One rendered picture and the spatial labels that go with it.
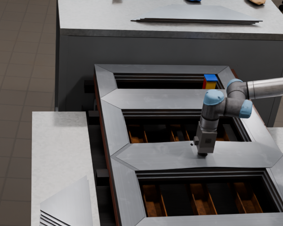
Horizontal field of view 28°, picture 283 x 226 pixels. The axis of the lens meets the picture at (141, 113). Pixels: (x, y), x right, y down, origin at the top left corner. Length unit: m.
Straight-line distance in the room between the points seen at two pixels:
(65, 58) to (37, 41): 2.08
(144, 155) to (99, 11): 1.04
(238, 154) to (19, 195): 1.48
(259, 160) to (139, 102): 0.65
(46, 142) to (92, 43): 0.65
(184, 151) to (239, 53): 0.93
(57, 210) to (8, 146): 1.65
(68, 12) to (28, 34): 2.12
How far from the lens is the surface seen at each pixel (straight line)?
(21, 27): 5.32
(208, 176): 2.37
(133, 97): 2.73
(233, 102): 2.26
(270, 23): 3.29
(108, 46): 2.98
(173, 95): 2.79
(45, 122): 2.72
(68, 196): 2.26
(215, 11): 3.25
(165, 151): 2.40
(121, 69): 2.96
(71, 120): 2.73
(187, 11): 3.19
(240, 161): 2.44
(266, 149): 2.55
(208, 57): 3.12
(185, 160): 2.37
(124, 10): 3.16
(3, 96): 4.30
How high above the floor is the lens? 2.32
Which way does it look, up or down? 34 degrees down
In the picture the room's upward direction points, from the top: 7 degrees clockwise
